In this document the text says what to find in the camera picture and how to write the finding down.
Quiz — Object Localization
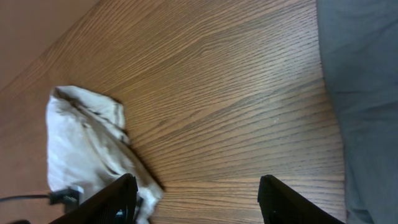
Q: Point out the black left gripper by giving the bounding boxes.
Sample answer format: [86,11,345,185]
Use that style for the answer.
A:
[49,187,81,213]

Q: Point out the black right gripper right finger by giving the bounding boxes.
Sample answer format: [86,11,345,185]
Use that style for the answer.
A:
[257,175,343,224]

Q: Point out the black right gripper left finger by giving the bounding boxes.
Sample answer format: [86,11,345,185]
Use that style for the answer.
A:
[51,174,137,224]

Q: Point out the beige khaki shorts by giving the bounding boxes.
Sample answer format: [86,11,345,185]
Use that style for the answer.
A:
[46,86,164,223]

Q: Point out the grey shorts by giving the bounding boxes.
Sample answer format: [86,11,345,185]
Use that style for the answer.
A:
[317,0,397,223]

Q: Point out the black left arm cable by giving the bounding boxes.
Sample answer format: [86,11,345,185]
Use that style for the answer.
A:
[0,194,51,203]

